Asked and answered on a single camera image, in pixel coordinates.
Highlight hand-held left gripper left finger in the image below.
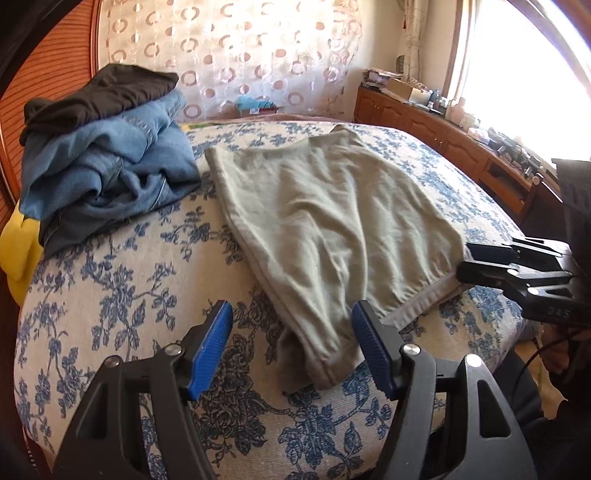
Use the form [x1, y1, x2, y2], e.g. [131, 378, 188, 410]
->
[51, 300, 234, 480]

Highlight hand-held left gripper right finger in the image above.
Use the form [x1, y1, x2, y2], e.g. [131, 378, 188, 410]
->
[351, 300, 539, 480]

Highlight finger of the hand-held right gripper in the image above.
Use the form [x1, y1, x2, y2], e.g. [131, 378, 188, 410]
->
[456, 261, 575, 296]
[466, 237, 573, 264]

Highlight grey-green pants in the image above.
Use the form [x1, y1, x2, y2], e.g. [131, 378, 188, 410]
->
[204, 126, 467, 388]

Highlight black pants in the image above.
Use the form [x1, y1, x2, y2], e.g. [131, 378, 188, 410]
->
[24, 64, 179, 137]

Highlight blue floral bed sheet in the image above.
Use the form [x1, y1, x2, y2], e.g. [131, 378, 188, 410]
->
[14, 120, 529, 480]

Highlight black gadgets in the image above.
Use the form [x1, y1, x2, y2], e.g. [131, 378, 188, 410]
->
[492, 131, 542, 172]

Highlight person's dark clothing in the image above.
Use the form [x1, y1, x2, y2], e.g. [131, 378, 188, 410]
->
[494, 323, 591, 480]

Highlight wooden cabinet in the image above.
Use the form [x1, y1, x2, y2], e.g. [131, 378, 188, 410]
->
[355, 85, 564, 227]

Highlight window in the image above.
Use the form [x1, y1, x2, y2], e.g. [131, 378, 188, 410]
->
[445, 0, 591, 162]

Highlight open brown cardboard box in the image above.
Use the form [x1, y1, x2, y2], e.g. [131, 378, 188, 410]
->
[385, 79, 430, 104]

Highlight stack of papers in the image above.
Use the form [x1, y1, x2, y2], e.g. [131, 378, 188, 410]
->
[361, 68, 400, 88]

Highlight blue jeans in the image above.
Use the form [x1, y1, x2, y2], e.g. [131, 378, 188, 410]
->
[19, 88, 202, 250]

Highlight yellow plush toy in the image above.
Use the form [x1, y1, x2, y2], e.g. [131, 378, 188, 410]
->
[0, 200, 44, 305]

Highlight patterned window drape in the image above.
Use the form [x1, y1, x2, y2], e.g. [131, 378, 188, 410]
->
[397, 0, 428, 77]

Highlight flower print blanket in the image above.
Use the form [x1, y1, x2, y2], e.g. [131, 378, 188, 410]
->
[175, 113, 352, 133]

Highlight sheer circle pattern curtain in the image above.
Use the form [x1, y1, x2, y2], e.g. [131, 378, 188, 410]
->
[97, 0, 363, 121]

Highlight wooden louvered wardrobe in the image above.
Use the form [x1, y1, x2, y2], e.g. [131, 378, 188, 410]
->
[0, 0, 112, 480]

